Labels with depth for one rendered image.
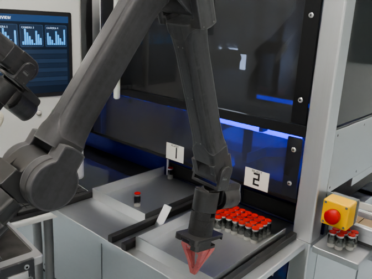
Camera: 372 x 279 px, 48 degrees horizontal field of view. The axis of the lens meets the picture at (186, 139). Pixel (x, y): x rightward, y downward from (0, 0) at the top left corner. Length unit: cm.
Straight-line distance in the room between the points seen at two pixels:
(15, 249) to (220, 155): 44
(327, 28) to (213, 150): 45
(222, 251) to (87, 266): 112
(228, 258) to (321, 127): 42
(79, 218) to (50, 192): 70
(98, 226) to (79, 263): 96
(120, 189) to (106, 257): 55
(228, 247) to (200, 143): 40
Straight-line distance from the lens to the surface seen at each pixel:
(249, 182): 130
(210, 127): 85
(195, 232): 95
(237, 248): 118
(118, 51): 66
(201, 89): 80
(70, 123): 63
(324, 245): 127
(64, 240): 227
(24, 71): 105
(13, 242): 90
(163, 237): 120
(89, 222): 129
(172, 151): 148
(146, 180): 159
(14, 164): 65
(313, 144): 117
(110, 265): 199
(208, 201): 93
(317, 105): 114
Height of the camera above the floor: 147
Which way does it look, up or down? 16 degrees down
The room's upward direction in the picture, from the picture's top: 3 degrees clockwise
